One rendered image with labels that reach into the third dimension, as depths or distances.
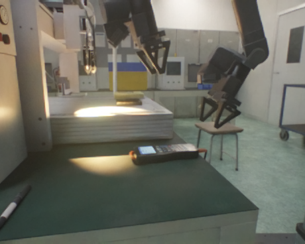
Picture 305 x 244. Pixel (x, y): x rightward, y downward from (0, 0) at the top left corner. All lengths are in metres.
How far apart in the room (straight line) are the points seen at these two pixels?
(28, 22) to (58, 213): 0.54
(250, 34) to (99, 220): 0.56
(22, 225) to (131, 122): 0.47
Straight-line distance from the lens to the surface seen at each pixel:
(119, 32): 0.58
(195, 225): 0.43
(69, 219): 0.43
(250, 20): 0.65
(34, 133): 0.78
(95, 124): 0.77
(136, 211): 0.43
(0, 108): 0.62
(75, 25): 0.94
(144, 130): 0.78
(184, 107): 4.98
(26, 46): 0.76
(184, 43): 4.96
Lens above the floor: 0.99
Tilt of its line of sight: 12 degrees down
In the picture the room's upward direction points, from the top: straight up
